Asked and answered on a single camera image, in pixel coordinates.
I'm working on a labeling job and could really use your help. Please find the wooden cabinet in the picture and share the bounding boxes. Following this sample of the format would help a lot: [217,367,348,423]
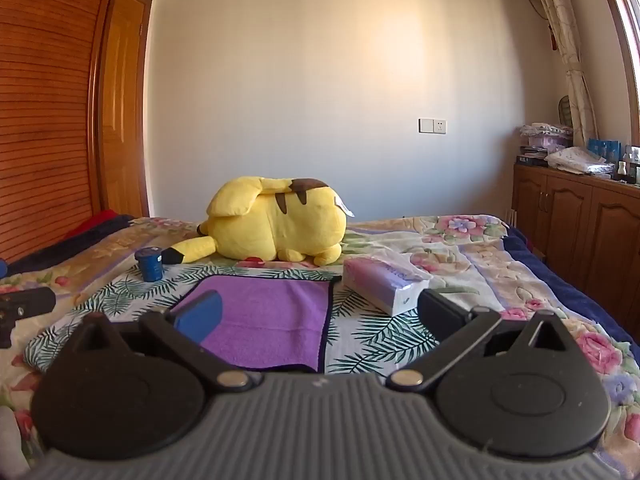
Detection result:
[511,162,640,332]

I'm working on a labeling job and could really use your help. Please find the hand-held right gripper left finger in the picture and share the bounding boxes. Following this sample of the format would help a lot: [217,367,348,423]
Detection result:
[67,289,264,395]

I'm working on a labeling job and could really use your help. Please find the row of blue boxes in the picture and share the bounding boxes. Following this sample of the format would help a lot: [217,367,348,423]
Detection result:
[587,138,622,164]

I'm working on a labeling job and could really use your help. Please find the small bottles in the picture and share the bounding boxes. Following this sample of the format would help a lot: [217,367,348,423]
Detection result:
[617,145,640,185]

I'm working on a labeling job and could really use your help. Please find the stack of boxes and cloths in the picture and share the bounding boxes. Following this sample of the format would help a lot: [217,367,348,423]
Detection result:
[517,122,575,167]

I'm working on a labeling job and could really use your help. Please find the yellow plush toy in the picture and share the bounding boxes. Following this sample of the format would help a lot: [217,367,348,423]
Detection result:
[196,175,357,267]

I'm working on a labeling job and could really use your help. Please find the dark blue blanket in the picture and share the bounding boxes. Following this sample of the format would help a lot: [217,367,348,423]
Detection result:
[501,224,637,347]

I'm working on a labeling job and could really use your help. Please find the wooden door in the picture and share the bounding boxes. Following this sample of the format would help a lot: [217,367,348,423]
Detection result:
[97,0,153,219]

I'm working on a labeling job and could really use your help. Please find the purple towel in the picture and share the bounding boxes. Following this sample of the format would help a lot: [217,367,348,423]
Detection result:
[172,274,336,374]

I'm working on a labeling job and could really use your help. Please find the purple white tissue pack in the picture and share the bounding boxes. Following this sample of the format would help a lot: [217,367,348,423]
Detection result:
[342,255,435,317]

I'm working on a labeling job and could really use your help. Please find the small blue can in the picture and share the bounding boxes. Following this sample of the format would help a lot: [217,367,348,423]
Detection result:
[134,247,164,282]

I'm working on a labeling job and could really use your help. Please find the floral bedspread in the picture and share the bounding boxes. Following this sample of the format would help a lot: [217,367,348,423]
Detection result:
[0,214,640,480]

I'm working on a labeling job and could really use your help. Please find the wooden louvered wardrobe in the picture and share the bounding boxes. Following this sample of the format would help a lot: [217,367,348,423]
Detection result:
[0,0,126,266]

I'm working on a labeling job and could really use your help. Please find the red cloth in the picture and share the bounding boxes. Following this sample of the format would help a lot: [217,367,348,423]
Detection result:
[64,210,134,241]

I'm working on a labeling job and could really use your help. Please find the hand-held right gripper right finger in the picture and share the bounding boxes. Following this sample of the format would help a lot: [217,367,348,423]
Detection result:
[385,287,574,395]

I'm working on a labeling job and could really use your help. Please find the beige patterned curtain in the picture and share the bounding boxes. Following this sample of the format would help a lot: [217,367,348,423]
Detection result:
[522,0,599,147]

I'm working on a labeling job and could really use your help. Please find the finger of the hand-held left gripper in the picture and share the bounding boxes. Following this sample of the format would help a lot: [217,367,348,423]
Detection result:
[0,286,57,321]

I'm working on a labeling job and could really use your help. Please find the wooden window frame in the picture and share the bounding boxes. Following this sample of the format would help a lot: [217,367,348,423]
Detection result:
[591,0,640,147]

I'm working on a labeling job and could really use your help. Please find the dark fuzzy blanket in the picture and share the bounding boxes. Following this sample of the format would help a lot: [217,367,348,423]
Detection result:
[0,214,138,277]

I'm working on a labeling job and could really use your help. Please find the folded white floral cloth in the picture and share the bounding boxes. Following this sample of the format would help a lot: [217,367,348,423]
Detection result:
[544,146,616,176]

